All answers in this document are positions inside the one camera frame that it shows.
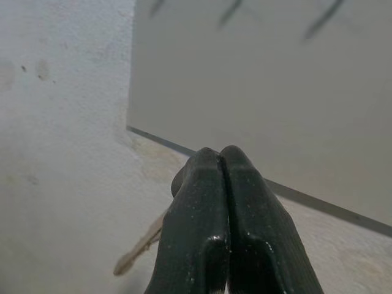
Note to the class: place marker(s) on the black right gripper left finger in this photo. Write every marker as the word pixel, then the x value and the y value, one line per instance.
pixel 196 220

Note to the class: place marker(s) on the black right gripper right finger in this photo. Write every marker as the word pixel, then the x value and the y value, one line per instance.
pixel 263 232

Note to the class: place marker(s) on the silver key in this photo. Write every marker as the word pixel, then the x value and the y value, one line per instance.
pixel 137 249

